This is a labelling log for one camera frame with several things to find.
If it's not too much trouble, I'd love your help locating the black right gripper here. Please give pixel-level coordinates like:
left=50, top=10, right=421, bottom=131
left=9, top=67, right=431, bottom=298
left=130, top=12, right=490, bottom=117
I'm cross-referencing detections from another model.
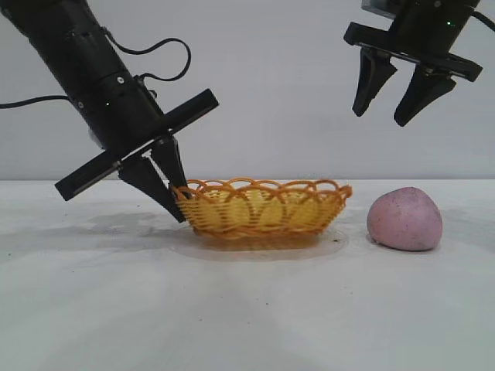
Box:
left=343, top=0, right=484, bottom=128

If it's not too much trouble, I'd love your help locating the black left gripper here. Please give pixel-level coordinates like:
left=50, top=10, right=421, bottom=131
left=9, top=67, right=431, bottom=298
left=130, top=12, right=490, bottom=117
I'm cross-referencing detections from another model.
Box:
left=54, top=70, right=220, bottom=224

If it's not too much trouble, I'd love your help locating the yellow woven plastic basket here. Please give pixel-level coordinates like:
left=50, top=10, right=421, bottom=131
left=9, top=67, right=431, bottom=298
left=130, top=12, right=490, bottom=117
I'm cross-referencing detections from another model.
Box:
left=169, top=177, right=353, bottom=242

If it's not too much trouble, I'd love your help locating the pink peach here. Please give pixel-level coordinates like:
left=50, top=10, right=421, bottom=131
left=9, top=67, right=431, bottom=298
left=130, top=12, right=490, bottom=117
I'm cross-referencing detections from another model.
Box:
left=366, top=186, right=443, bottom=253

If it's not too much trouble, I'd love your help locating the black cable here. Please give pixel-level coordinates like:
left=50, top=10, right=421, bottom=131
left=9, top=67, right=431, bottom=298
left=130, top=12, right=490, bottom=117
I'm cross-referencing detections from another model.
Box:
left=469, top=11, right=495, bottom=29
left=101, top=26, right=193, bottom=84
left=0, top=96, right=74, bottom=111

